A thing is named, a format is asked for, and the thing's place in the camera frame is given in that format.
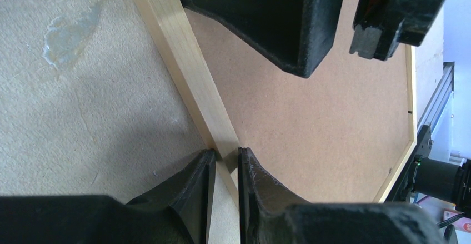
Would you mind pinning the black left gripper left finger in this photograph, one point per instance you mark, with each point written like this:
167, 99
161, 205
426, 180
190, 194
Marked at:
178, 210

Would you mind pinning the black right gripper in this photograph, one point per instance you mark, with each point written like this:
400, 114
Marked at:
296, 35

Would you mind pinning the brown frame backing board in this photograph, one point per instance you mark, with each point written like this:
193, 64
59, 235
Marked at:
337, 136

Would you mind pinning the wooden picture frame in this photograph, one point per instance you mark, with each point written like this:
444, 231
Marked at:
174, 38

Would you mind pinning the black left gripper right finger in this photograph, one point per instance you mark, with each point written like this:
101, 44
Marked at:
271, 213

